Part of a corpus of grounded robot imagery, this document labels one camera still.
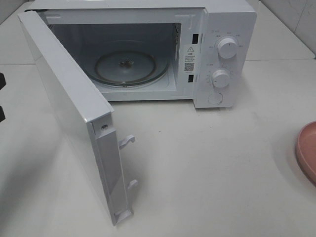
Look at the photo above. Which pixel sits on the white timer knob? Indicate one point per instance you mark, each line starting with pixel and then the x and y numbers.
pixel 221 78

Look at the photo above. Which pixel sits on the pink round plate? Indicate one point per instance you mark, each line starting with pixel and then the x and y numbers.
pixel 305 151

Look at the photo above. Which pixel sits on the upper white power knob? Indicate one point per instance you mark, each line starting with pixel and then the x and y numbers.
pixel 227 47

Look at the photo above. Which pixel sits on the white warning label sticker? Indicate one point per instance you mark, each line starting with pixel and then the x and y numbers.
pixel 189 58

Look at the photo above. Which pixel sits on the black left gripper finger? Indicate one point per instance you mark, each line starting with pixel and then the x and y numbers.
pixel 2 115
pixel 2 81

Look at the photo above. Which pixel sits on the round white door button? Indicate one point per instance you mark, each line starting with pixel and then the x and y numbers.
pixel 215 98

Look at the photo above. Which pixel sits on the white microwave door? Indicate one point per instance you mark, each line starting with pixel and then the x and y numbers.
pixel 84 115

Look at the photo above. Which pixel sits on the white microwave oven body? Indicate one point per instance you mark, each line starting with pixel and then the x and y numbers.
pixel 173 23

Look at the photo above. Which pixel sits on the glass microwave turntable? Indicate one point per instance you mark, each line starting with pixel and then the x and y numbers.
pixel 125 63

